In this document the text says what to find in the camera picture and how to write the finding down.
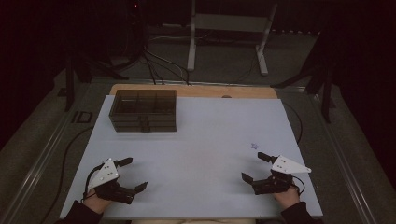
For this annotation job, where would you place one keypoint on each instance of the metal floor rail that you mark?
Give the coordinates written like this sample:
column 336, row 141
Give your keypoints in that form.
column 345, row 161
column 34, row 174

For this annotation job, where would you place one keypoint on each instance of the person's left hand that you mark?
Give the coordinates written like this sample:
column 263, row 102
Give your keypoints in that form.
column 96, row 202

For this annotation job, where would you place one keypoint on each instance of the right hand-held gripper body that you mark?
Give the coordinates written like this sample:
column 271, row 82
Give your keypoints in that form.
column 280, row 179

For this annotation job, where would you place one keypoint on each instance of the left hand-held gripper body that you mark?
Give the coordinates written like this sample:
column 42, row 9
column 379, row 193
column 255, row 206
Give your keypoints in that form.
column 107, row 174

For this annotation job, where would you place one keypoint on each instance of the white board table cover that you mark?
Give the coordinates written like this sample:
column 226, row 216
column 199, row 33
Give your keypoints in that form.
column 199, row 155

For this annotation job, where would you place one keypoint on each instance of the person's right hand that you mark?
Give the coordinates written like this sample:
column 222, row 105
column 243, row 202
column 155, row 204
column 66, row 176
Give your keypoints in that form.
column 287, row 196

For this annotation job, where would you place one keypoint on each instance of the white metal stand frame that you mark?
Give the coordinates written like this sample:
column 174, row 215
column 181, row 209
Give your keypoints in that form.
column 229, row 22

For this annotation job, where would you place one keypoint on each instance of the small purple star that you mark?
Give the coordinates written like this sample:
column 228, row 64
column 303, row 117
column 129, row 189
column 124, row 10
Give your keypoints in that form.
column 255, row 146

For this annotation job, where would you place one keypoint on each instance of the black tripod stand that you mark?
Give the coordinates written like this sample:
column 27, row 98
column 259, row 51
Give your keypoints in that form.
column 69, row 84
column 325, row 93

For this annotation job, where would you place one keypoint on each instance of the dark transparent drawer box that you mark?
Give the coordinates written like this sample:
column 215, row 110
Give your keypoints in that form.
column 143, row 104

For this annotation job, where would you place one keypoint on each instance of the dark transparent drawer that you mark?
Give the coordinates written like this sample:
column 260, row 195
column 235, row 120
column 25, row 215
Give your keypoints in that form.
column 162, row 126

